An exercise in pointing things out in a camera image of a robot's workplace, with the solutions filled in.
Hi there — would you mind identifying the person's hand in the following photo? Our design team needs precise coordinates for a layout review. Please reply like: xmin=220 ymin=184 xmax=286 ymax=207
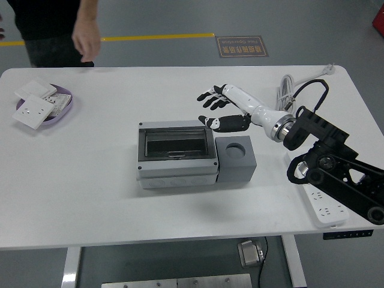
xmin=71 ymin=20 xmax=101 ymax=63

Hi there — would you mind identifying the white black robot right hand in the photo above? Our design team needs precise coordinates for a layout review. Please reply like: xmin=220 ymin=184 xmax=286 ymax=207
xmin=197 ymin=84 xmax=286 ymax=137

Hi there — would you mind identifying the grey electrical box with lid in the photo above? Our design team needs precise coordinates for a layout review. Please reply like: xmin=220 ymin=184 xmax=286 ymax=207
xmin=136 ymin=119 xmax=221 ymax=190

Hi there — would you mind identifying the grey cube with round hole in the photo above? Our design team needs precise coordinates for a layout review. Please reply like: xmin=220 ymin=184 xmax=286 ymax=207
xmin=215 ymin=134 xmax=257 ymax=182

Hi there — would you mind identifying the person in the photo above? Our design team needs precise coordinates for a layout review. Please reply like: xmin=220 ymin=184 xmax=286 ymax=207
xmin=6 ymin=0 xmax=101 ymax=68

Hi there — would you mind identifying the yellow floor tape line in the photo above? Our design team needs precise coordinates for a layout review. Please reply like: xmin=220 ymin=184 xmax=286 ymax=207
xmin=0 ymin=32 xmax=215 ymax=47

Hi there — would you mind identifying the white multi-hole socket plate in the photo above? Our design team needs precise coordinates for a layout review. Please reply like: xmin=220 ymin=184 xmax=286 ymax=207
xmin=41 ymin=92 xmax=73 ymax=118

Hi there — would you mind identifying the brown floor sign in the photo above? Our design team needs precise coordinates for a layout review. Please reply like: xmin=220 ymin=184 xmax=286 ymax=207
xmin=215 ymin=35 xmax=269 ymax=59

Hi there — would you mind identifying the purple oval tray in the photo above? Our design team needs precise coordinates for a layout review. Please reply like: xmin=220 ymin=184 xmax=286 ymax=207
xmin=16 ymin=83 xmax=74 ymax=130

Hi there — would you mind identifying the white power strip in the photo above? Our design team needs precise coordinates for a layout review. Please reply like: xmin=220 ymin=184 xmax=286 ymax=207
xmin=284 ymin=151 xmax=350 ymax=229

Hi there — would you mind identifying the grey foot pedal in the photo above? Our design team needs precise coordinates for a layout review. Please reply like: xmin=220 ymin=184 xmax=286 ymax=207
xmin=237 ymin=239 xmax=266 ymax=268

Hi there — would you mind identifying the black table control panel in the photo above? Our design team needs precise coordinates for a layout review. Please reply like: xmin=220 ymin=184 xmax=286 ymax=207
xmin=323 ymin=229 xmax=374 ymax=240

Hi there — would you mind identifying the red object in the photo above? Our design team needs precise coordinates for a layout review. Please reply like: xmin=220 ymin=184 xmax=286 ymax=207
xmin=371 ymin=5 xmax=384 ymax=31

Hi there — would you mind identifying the white table leg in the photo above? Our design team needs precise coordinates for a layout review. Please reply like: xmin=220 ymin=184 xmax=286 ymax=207
xmin=61 ymin=247 xmax=82 ymax=288
xmin=281 ymin=235 xmax=307 ymax=288

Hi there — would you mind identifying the white blank switch plate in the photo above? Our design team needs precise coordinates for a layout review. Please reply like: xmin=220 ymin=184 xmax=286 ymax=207
xmin=14 ymin=77 xmax=58 ymax=100

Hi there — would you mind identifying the white power cord with plug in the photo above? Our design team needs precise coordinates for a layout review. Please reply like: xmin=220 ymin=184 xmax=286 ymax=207
xmin=275 ymin=62 xmax=336 ymax=112

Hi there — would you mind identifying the white wall socket plate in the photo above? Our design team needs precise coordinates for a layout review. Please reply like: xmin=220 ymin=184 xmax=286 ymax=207
xmin=12 ymin=94 xmax=56 ymax=130

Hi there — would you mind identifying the black pedal cable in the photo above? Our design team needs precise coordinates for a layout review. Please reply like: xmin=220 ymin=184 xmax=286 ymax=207
xmin=257 ymin=236 xmax=269 ymax=288

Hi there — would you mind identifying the metal base plate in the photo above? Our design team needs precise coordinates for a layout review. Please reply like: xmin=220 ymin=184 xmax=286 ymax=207
xmin=101 ymin=273 xmax=253 ymax=288

